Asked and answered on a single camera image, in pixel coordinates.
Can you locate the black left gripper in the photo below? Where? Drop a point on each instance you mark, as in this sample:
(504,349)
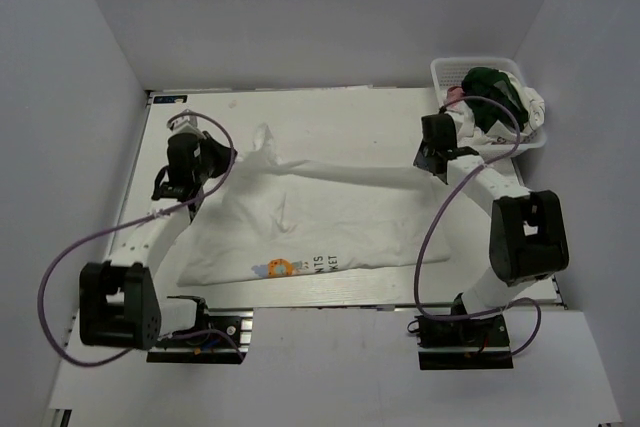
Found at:
(206,142)

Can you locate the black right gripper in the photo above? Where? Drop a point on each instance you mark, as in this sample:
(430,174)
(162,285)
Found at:
(421,161)

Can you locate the pink t shirt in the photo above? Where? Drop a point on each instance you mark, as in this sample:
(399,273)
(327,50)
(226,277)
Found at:
(454,96)

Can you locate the white printed t shirt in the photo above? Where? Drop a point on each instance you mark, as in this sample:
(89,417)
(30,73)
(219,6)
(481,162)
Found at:
(469,134)

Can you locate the dark green t shirt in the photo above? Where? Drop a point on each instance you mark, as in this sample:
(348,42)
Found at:
(495,85)

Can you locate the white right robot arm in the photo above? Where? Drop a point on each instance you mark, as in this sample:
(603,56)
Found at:
(527,239)

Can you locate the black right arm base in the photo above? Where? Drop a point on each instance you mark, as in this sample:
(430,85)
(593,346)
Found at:
(476,344)

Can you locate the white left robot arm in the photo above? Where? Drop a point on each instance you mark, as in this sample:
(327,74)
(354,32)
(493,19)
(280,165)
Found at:
(119,305)

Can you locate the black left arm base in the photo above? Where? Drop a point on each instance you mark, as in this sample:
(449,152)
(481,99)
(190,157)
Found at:
(193,333)

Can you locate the blue label sticker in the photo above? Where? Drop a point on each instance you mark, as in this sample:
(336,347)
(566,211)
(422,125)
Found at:
(170,99)

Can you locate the white plastic laundry basket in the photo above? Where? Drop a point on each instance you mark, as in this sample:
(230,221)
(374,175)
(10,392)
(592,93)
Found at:
(449,72)

